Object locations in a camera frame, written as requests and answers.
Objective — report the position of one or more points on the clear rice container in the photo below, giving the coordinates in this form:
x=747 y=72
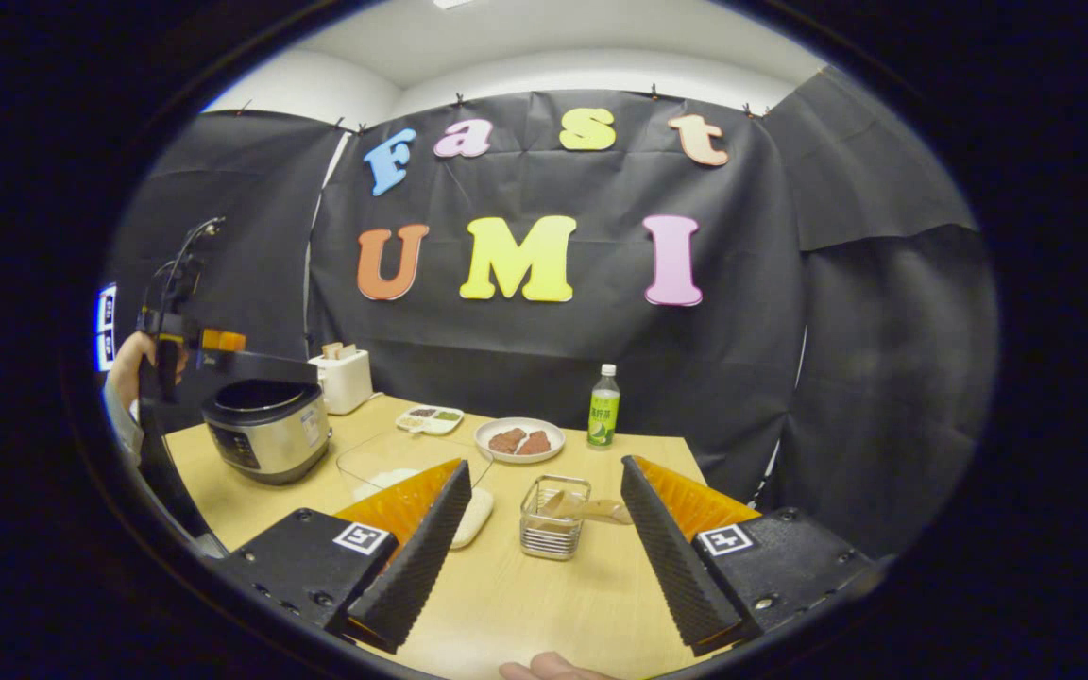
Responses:
x=365 y=463

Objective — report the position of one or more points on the black and silver rice cooker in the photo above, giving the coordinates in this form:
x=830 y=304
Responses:
x=270 y=439

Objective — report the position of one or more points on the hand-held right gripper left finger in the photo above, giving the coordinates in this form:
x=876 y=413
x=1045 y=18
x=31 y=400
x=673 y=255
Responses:
x=421 y=567

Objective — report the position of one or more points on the black backdrop cloth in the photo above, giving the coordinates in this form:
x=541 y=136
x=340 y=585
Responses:
x=790 y=331

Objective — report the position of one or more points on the wooden spoon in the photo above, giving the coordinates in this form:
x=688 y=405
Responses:
x=591 y=510

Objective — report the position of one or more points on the long ceiling light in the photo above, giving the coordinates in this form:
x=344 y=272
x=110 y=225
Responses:
x=454 y=3

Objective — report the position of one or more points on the brown toast slice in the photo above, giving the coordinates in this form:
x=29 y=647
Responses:
x=332 y=350

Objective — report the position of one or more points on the white toaster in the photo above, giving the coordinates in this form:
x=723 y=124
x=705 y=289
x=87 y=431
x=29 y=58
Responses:
x=346 y=382

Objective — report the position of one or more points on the green tea bottle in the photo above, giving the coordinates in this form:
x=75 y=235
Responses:
x=603 y=416

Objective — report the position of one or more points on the round white plate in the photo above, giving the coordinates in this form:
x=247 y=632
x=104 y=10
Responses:
x=553 y=449

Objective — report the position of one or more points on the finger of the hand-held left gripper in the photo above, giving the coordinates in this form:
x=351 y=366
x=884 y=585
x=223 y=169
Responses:
x=228 y=341

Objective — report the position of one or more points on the brown meat piece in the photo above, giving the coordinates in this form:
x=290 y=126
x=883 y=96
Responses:
x=535 y=443
x=506 y=440

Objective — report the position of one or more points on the computer monitor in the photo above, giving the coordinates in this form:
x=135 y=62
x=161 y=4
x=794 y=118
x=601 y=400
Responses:
x=106 y=326

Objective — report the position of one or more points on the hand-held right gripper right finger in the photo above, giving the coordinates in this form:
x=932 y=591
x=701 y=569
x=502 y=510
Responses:
x=676 y=557

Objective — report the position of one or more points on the white divided dish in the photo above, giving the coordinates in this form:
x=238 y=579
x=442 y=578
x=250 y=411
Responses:
x=429 y=421

